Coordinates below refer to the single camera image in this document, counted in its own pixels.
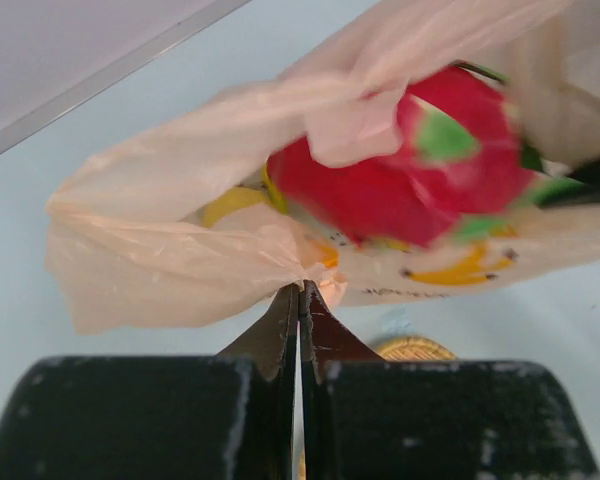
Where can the red fake fruit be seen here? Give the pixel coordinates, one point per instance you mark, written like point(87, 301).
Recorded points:
point(462, 170)

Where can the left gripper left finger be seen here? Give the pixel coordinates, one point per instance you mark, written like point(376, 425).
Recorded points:
point(260, 442)

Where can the yellow fake banana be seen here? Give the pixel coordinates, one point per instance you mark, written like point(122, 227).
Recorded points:
point(241, 197)

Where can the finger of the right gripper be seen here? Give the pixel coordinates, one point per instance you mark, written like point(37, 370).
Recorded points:
point(578, 188)

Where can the woven bamboo tray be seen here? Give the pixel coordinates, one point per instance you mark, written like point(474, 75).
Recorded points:
point(413, 349)

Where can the translucent orange plastic bag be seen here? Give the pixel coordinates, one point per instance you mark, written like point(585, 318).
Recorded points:
point(126, 243)

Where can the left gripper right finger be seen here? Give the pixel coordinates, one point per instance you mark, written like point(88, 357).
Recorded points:
point(323, 339)

